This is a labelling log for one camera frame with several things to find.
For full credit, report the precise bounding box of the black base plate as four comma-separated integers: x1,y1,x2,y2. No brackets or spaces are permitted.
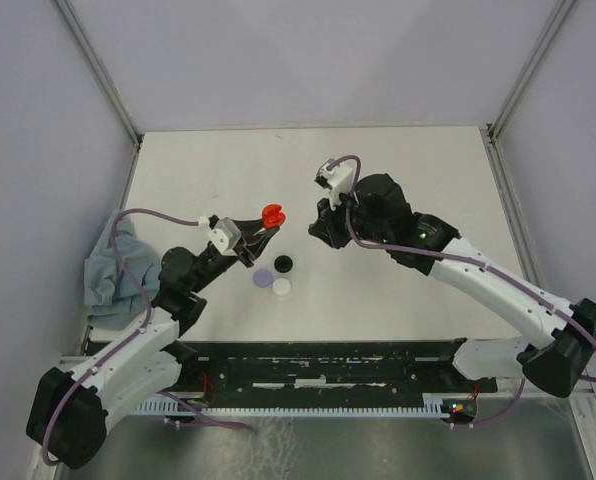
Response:
170,341,497,408

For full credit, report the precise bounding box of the white earbud charging case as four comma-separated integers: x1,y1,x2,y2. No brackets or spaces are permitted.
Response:
271,278,292,297

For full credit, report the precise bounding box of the orange earbud charging case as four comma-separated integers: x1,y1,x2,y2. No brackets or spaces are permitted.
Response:
262,204,286,230

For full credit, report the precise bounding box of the purple earbud charging case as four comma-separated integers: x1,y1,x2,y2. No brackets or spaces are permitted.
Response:
252,268,274,288

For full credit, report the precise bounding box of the light blue cloth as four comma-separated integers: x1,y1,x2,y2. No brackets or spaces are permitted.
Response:
83,210,160,331

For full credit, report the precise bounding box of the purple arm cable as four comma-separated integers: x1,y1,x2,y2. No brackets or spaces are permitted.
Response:
42,208,214,467
325,155,596,385

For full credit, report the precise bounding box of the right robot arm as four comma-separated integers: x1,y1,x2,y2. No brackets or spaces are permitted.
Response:
308,166,596,398

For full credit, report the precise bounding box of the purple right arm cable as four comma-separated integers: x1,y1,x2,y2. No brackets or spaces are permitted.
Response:
325,155,596,385

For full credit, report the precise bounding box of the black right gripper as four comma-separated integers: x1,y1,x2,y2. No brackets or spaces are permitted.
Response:
308,187,390,250

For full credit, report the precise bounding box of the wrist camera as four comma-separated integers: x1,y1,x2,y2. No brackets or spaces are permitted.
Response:
315,158,355,211
198,217,242,256

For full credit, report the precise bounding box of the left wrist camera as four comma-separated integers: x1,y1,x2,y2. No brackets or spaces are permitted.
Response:
198,217,242,256

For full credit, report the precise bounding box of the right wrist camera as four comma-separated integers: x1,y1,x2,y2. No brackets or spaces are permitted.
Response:
315,158,355,211

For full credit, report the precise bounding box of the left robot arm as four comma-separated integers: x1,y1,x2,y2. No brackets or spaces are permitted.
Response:
26,215,283,469

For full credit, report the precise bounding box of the white cable duct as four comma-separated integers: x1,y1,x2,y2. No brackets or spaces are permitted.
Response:
130,395,449,419

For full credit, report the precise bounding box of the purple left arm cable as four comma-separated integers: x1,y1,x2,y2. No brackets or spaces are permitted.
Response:
42,208,214,467

